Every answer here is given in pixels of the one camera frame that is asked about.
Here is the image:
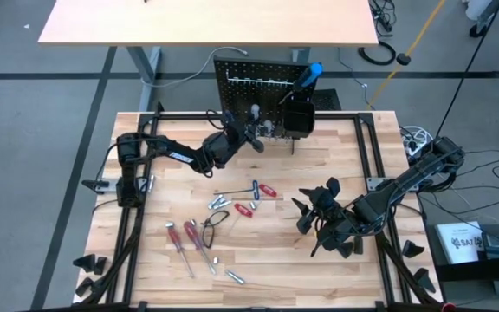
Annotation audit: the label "black aluminium table frame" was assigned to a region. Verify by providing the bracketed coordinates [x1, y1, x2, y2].
[72, 101, 444, 312]

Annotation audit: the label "black cart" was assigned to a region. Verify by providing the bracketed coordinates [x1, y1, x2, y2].
[425, 223, 499, 300]

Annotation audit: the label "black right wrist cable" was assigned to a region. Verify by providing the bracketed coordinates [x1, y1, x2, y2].
[311, 224, 333, 257]

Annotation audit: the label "grey cable with plug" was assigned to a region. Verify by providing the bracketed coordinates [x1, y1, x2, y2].
[141, 46, 250, 89]

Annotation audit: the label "black power strip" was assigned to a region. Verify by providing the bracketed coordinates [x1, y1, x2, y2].
[368, 0, 399, 35]

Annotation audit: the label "blue T-handle hex key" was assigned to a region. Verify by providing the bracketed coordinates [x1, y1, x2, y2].
[213, 179, 261, 202]

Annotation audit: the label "white object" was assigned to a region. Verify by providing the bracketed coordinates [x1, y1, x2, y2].
[463, 0, 493, 22]

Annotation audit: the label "grey black handle nut driver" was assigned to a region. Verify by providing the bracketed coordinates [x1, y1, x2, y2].
[249, 102, 262, 127]

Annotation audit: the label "black mesh mat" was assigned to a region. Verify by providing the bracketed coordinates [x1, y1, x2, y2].
[312, 88, 343, 112]

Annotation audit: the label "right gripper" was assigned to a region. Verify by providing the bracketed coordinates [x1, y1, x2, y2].
[291, 187, 366, 253]

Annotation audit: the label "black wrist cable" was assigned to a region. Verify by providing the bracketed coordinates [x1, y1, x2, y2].
[311, 224, 333, 257]
[205, 108, 227, 131]

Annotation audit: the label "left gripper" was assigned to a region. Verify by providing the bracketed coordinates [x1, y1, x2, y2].
[213, 122, 273, 158]

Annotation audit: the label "black peg board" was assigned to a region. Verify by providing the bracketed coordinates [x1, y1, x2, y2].
[212, 55, 320, 156]

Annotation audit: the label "yellow cable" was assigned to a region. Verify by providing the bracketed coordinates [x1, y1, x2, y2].
[365, 0, 448, 110]

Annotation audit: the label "white coiled cable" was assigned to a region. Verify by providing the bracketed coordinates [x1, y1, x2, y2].
[399, 125, 436, 158]

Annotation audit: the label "thin black cable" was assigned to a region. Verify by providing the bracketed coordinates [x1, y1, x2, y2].
[433, 0, 499, 143]

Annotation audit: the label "light wood desk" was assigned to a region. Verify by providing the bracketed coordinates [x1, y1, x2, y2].
[37, 0, 379, 48]

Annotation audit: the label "black safety glasses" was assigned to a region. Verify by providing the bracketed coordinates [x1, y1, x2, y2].
[200, 210, 231, 250]

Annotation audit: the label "grey desk leg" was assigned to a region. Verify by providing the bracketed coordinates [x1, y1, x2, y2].
[126, 46, 164, 113]
[291, 46, 313, 66]

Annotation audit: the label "black coiled cable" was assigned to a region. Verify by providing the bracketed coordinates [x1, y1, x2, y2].
[357, 41, 398, 67]

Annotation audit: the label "black blue handled screwdriver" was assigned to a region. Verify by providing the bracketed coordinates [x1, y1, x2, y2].
[278, 62, 325, 105]

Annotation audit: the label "chrome extension bar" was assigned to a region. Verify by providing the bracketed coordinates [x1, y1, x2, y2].
[225, 270, 247, 286]

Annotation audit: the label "double ring metal tool rack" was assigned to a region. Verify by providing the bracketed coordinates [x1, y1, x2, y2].
[269, 128, 296, 142]

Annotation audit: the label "white printed booklet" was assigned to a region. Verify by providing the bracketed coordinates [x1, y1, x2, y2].
[434, 220, 485, 265]

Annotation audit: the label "black plastic peg board bin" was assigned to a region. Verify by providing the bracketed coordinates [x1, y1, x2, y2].
[282, 100, 316, 140]

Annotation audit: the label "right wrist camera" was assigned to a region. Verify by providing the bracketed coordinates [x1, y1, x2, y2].
[325, 176, 342, 197]

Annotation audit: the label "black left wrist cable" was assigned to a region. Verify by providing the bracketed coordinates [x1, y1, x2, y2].
[205, 108, 227, 131]

